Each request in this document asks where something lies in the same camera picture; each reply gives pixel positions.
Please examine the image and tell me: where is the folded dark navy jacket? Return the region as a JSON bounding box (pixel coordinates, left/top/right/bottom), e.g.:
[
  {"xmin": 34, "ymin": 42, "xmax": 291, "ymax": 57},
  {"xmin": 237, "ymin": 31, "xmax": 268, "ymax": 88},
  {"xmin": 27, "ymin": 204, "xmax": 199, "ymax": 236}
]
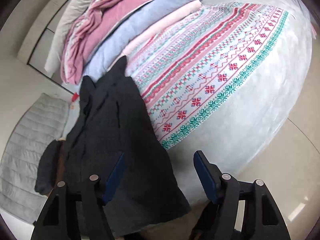
[{"xmin": 34, "ymin": 140, "xmax": 62, "ymax": 195}]

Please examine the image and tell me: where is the pink velvet blanket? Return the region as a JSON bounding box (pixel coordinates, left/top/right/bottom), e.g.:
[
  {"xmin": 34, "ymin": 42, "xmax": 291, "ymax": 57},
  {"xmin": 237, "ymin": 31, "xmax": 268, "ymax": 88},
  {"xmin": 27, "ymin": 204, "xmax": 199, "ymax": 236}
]
[{"xmin": 60, "ymin": 0, "xmax": 153, "ymax": 85}]

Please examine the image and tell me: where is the black quilted coat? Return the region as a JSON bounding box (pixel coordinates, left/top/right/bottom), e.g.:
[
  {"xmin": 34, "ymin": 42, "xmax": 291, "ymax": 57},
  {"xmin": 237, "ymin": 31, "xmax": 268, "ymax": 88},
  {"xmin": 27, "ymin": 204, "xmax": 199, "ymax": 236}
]
[{"xmin": 64, "ymin": 57, "xmax": 190, "ymax": 236}]

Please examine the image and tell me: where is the grey pillow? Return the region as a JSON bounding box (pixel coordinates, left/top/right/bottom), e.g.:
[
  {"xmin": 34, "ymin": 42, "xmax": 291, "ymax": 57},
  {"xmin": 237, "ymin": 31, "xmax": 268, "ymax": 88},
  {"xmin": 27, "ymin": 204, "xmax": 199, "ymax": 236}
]
[{"xmin": 44, "ymin": 0, "xmax": 106, "ymax": 79}]

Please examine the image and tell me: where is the light blue fleece blanket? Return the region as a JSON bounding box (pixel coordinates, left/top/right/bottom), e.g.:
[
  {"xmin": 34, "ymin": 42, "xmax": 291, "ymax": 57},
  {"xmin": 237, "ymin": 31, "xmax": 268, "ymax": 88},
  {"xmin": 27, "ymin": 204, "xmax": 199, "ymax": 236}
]
[{"xmin": 82, "ymin": 0, "xmax": 201, "ymax": 81}]

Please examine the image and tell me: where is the pale pink folded blanket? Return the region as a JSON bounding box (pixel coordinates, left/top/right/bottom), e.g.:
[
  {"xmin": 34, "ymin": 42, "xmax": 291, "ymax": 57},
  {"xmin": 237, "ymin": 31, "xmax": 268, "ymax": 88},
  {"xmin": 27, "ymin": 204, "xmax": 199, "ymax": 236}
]
[{"xmin": 120, "ymin": 0, "xmax": 202, "ymax": 56}]

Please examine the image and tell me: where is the red small object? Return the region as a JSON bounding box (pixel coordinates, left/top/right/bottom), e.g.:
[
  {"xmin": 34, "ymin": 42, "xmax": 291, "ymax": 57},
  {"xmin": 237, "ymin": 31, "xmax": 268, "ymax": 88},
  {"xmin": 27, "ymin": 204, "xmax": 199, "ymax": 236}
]
[{"xmin": 71, "ymin": 93, "xmax": 79, "ymax": 102}]

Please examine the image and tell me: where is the patterned nordic blanket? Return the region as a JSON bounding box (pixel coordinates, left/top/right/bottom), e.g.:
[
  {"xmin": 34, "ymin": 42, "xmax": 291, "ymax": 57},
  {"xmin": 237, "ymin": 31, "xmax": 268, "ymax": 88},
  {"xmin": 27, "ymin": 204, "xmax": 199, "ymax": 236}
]
[{"xmin": 126, "ymin": 2, "xmax": 288, "ymax": 149}]

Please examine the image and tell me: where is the grey padded headboard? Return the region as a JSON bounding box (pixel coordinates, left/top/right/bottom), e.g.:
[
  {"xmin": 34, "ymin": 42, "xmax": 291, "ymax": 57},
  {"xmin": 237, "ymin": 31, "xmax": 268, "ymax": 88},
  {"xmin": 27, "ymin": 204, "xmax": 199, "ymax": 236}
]
[{"xmin": 1, "ymin": 93, "xmax": 69, "ymax": 224}]

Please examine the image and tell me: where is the white sliding wardrobe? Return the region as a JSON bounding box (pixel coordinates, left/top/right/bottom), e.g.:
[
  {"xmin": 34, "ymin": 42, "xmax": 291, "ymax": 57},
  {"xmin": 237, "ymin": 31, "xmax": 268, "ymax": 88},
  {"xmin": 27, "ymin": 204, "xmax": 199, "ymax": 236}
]
[{"xmin": 17, "ymin": 0, "xmax": 77, "ymax": 93}]

